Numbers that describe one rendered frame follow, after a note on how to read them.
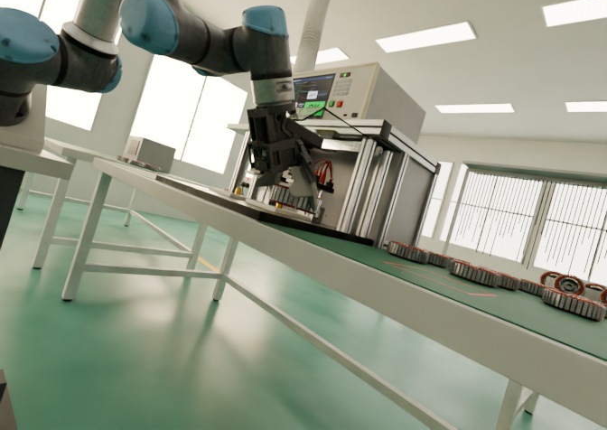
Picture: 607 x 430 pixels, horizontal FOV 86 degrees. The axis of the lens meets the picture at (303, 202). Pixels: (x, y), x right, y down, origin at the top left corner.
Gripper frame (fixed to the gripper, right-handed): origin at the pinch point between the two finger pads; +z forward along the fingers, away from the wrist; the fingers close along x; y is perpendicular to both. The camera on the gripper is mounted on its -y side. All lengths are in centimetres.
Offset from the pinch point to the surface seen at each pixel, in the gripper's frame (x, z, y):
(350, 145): -14.4, -3.7, -36.3
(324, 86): -37, -21, -51
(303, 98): -47, -18, -49
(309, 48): -147, -47, -152
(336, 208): -26, 21, -40
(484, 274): 27.6, 22.5, -31.7
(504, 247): -110, 304, -586
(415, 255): 11.4, 22.3, -29.8
